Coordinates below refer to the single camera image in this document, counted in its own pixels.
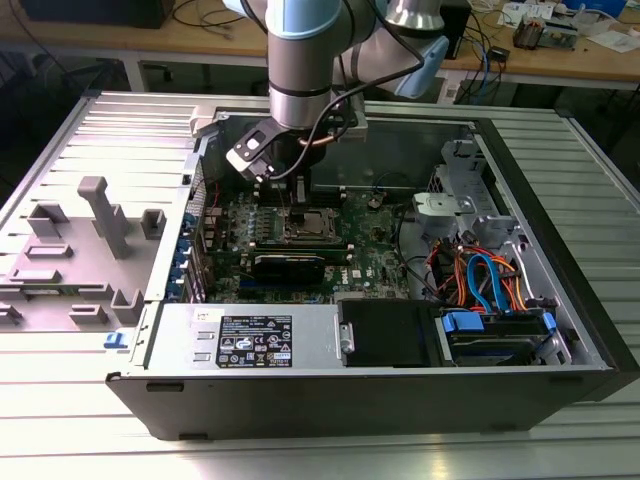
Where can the green motherboard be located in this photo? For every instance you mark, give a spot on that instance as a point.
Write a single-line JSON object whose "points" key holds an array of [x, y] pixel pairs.
{"points": [[370, 250]]}

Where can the silver power supply unit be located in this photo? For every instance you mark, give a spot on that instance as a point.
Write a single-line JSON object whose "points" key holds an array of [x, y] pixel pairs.
{"points": [[170, 340]]}

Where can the CPU socket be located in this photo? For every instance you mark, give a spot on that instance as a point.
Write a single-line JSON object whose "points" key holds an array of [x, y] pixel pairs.
{"points": [[290, 236]]}

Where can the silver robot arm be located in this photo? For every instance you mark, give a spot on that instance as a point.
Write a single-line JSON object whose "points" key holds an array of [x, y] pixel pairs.
{"points": [[300, 75]]}

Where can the grey metal device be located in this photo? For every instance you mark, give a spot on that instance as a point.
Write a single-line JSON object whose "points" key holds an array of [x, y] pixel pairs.
{"points": [[565, 34]]}

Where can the black graphics card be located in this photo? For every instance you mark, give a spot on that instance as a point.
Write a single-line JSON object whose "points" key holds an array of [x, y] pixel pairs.
{"points": [[287, 270]]}

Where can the white paper sheet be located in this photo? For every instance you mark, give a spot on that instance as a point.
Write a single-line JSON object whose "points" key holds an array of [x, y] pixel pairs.
{"points": [[617, 42]]}

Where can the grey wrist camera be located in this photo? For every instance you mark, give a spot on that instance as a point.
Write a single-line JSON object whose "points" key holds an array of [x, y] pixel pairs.
{"points": [[359, 127]]}

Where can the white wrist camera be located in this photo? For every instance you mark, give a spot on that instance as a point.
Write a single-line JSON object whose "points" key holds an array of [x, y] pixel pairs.
{"points": [[247, 147]]}

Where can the small black adapter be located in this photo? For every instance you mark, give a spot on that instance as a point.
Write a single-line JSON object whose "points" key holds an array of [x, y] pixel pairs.
{"points": [[499, 54]]}

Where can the thin metal locking lever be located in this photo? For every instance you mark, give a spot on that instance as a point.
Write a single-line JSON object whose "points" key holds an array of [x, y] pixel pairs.
{"points": [[283, 205]]}

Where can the long wooden desk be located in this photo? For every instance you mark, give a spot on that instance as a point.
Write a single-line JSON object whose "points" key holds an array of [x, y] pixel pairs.
{"points": [[200, 42]]}

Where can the black equipment case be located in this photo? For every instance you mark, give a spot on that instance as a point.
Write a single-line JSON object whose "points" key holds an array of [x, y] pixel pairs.
{"points": [[100, 12]]}

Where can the black PC case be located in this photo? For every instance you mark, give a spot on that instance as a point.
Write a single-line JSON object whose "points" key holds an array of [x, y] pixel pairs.
{"points": [[325, 405]]}

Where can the silver drive cage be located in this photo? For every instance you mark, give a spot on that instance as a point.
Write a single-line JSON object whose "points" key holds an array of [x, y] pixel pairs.
{"points": [[452, 170]]}

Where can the small black tower box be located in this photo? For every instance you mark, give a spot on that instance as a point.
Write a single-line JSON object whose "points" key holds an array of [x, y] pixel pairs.
{"points": [[462, 30]]}

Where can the silver metal bracket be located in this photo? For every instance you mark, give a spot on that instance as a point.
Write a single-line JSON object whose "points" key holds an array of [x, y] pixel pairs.
{"points": [[440, 205]]}

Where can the blue slot latch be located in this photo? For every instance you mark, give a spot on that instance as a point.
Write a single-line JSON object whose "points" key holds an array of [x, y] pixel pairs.
{"points": [[189, 223], [180, 271], [185, 249], [176, 291]]}

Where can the grey parts rack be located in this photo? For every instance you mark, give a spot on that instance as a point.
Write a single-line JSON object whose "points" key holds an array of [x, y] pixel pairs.
{"points": [[75, 270]]}

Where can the copper coil device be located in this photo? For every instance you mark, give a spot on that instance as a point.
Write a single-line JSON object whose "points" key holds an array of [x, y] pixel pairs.
{"points": [[530, 32]]}

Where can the printed paper card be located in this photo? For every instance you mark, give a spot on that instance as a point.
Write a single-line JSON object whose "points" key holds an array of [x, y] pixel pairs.
{"points": [[512, 14]]}

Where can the hard disk in blue carrier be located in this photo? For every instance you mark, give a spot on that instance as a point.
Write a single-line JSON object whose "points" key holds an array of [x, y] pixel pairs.
{"points": [[462, 321]]}

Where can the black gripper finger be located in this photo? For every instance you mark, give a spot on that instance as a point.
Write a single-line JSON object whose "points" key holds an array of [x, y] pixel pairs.
{"points": [[309, 195]]}

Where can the small blue clip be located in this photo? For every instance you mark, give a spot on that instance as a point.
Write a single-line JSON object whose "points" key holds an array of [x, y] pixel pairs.
{"points": [[114, 341]]}

